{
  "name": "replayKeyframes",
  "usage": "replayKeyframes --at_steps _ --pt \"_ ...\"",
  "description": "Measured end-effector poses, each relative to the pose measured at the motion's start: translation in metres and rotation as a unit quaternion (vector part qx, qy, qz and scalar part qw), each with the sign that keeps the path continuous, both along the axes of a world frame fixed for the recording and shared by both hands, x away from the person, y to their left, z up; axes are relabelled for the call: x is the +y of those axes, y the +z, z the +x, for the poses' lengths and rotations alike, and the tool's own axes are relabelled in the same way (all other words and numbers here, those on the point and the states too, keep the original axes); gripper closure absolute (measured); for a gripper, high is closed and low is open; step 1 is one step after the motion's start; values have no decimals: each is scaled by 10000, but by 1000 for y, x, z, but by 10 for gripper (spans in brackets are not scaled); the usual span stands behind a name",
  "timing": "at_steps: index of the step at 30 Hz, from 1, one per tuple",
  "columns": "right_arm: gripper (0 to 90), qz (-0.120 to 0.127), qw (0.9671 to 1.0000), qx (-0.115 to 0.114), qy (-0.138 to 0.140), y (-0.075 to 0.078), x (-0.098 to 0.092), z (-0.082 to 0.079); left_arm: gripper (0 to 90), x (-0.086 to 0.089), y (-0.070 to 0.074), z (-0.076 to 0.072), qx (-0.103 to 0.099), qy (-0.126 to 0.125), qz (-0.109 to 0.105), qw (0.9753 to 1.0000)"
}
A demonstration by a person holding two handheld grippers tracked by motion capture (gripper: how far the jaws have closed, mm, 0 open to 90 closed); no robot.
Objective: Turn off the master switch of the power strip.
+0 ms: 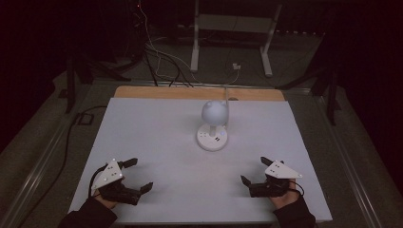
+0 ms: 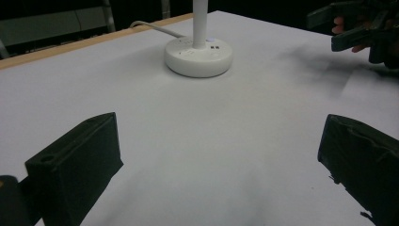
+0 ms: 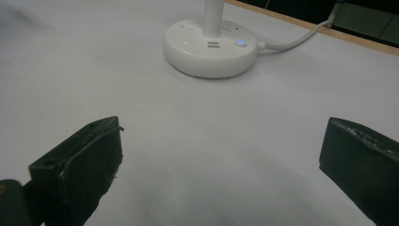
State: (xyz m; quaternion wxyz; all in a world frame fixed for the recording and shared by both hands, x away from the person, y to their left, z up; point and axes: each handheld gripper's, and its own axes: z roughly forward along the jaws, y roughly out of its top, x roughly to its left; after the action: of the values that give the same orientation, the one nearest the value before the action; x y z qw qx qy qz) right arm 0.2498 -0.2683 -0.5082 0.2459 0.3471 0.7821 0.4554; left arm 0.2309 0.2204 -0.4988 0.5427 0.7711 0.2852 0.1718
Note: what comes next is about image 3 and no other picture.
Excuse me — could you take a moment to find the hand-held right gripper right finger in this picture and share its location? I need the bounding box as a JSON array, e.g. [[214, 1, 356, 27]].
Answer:
[[318, 117, 399, 226]]

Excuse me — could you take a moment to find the white lamp power cable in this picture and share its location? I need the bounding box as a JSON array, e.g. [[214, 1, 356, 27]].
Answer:
[[257, 3, 344, 53]]

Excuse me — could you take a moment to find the white round lamp base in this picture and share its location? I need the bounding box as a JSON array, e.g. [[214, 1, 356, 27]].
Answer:
[[162, 0, 259, 79]]

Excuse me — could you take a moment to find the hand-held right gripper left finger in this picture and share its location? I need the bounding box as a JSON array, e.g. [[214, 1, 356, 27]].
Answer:
[[24, 115, 125, 226]]

